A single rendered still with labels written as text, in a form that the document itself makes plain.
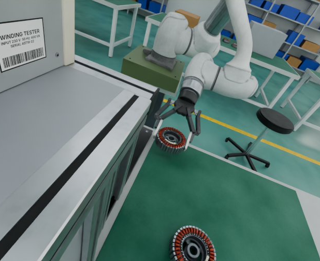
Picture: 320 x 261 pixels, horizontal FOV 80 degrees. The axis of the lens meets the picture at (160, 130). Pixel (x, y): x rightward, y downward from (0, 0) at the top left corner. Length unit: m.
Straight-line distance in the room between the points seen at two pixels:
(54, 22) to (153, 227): 0.49
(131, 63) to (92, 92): 0.89
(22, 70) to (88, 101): 0.08
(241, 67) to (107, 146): 0.68
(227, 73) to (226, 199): 0.46
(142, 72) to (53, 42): 0.88
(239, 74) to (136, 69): 0.58
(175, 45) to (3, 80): 1.02
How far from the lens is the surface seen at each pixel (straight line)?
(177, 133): 0.71
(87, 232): 0.28
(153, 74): 1.13
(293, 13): 6.68
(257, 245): 0.70
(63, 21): 0.30
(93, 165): 0.18
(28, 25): 0.26
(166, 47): 1.19
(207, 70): 0.81
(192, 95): 0.75
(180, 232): 0.54
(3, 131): 0.22
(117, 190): 0.52
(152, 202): 0.60
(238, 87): 0.81
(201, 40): 1.20
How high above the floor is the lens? 1.26
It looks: 38 degrees down
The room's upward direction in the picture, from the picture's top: 21 degrees clockwise
